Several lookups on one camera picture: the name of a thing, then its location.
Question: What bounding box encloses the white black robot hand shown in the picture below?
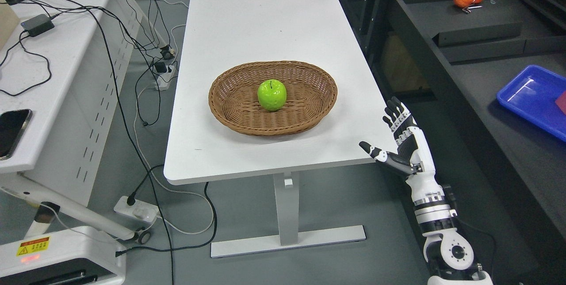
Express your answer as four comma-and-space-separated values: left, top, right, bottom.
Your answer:
359, 96, 436, 177

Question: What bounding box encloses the black smartphone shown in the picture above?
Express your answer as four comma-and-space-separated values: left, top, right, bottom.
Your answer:
0, 109, 33, 160

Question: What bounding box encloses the white power strip on floor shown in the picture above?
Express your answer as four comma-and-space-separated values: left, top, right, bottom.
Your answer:
113, 196, 158, 224

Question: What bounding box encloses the blue plastic tray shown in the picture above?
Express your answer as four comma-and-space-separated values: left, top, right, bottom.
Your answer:
497, 65, 566, 141

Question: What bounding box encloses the white robot base unit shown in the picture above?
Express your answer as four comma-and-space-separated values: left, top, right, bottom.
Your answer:
0, 226, 126, 285

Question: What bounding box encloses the black floor cable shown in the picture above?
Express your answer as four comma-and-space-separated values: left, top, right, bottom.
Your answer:
116, 165, 218, 257

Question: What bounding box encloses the black metal shelf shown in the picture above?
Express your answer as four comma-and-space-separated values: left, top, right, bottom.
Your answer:
325, 0, 566, 285

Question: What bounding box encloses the brown wicker basket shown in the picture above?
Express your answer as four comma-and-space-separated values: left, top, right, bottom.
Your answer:
208, 61, 338, 136

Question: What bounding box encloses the green apple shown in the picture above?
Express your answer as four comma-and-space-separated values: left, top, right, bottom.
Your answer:
257, 79, 287, 112

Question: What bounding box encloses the pink block in tray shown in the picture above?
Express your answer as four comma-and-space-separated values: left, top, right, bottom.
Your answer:
555, 91, 566, 114

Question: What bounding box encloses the white power strip far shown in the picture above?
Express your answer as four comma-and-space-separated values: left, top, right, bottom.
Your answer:
154, 62, 176, 91

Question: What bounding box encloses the white standing desk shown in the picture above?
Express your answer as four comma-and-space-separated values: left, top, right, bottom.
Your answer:
164, 0, 397, 258

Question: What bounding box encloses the white side desk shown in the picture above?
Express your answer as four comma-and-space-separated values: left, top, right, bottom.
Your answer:
0, 0, 143, 206

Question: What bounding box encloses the black power adapter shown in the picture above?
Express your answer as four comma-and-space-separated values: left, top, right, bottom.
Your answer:
20, 14, 54, 37

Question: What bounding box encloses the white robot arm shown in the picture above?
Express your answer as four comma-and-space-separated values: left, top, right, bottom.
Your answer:
406, 171, 493, 285

